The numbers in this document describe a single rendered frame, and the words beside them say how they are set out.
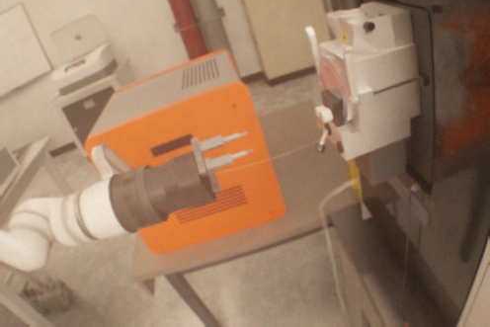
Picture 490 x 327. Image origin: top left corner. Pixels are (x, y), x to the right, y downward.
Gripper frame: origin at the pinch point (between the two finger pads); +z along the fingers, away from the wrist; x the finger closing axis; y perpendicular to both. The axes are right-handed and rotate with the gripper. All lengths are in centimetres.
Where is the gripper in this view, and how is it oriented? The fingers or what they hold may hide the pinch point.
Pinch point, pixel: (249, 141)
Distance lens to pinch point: 41.3
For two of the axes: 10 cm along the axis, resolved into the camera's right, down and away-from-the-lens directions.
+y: 2.9, 8.4, -4.6
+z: 9.5, -3.3, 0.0
